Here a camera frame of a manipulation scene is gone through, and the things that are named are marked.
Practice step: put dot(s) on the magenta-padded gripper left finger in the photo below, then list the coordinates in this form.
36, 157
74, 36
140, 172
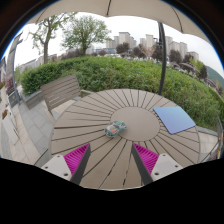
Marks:
60, 165

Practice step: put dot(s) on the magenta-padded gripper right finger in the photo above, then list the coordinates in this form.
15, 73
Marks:
165, 166

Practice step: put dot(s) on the transparent green computer mouse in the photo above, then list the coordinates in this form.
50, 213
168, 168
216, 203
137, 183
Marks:
115, 129

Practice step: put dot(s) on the blue mouse pad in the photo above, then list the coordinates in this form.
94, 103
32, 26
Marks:
175, 119

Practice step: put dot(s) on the slatted wooden chair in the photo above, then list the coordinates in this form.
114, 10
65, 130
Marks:
60, 90

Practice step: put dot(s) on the green hedge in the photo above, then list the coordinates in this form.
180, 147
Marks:
126, 75

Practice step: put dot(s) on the dark parasol pole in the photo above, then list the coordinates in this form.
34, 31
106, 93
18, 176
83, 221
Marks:
162, 60

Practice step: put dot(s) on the distant high-rise buildings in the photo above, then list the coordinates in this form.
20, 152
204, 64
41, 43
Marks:
150, 43

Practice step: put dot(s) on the thin leaning tree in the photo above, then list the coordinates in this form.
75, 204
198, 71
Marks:
46, 40

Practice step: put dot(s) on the bushy round tree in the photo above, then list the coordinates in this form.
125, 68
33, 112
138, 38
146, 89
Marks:
85, 31

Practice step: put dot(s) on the beige parasol canopy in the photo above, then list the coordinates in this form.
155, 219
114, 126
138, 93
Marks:
133, 10

